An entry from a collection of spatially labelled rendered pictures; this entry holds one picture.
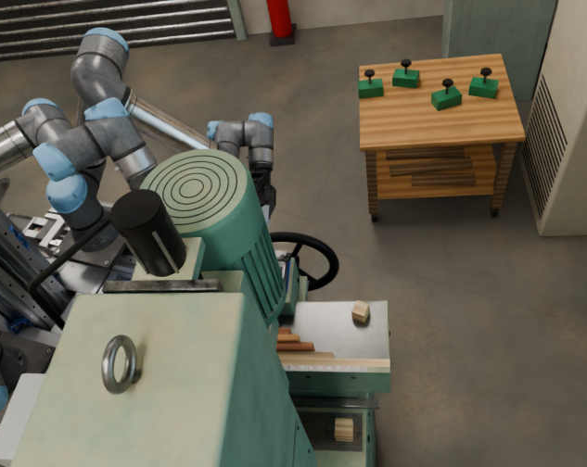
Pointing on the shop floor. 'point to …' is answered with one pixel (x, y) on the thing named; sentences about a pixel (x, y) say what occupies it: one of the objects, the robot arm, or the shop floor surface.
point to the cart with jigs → (438, 129)
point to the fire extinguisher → (281, 23)
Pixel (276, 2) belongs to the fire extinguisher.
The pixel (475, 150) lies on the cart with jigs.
